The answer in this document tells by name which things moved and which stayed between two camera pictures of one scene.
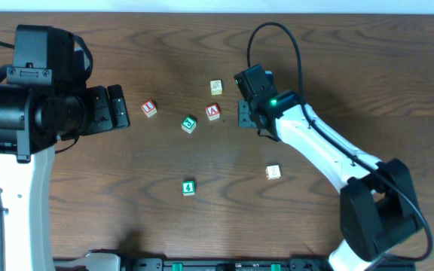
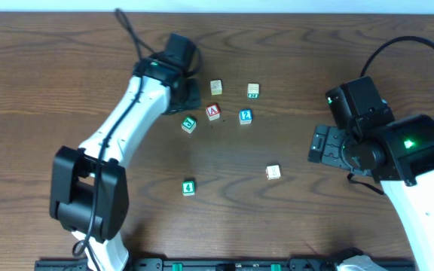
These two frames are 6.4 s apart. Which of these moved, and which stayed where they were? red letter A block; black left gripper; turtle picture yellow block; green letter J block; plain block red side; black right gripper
Moved: black right gripper; black left gripper
Stayed: red letter A block; plain block red side; turtle picture yellow block; green letter J block
